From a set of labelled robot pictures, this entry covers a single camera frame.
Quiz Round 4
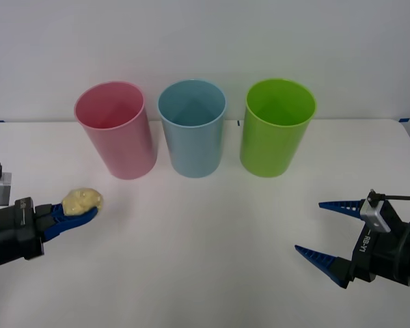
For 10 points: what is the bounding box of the pink plastic bin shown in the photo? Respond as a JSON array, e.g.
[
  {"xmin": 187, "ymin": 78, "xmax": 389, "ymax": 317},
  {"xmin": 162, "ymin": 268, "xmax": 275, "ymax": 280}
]
[{"xmin": 73, "ymin": 81, "xmax": 158, "ymax": 180}]

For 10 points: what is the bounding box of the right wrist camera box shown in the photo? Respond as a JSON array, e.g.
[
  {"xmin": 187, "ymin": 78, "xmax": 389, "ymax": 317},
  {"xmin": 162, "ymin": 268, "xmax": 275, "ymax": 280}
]
[{"xmin": 359, "ymin": 197, "xmax": 392, "ymax": 234}]

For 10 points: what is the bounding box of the black right camera cable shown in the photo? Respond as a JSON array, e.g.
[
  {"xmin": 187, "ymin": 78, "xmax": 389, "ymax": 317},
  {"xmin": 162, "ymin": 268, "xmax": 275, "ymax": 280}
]
[{"xmin": 367, "ymin": 188, "xmax": 410, "ymax": 271}]

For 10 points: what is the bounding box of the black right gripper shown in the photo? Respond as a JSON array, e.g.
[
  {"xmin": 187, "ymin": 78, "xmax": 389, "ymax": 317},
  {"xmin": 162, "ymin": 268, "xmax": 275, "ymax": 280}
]
[{"xmin": 294, "ymin": 198, "xmax": 410, "ymax": 290}]

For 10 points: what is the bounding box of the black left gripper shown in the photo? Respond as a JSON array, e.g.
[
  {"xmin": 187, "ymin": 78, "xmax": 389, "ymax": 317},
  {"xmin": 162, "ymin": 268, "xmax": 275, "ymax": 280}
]
[{"xmin": 0, "ymin": 197, "xmax": 99, "ymax": 271}]

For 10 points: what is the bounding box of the pale yellow ball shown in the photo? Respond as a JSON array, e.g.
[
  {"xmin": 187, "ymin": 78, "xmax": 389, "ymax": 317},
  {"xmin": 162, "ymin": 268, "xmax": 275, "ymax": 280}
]
[{"xmin": 61, "ymin": 187, "xmax": 105, "ymax": 217}]

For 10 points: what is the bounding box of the green plastic bin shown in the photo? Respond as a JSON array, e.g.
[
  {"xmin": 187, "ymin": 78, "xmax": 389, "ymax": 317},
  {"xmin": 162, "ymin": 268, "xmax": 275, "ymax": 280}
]
[{"xmin": 239, "ymin": 78, "xmax": 318, "ymax": 178}]

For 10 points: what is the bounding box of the pale blue plastic bin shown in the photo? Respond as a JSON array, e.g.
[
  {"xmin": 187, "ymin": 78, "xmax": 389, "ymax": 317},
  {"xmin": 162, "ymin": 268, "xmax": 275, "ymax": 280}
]
[{"xmin": 157, "ymin": 79, "xmax": 228, "ymax": 178}]

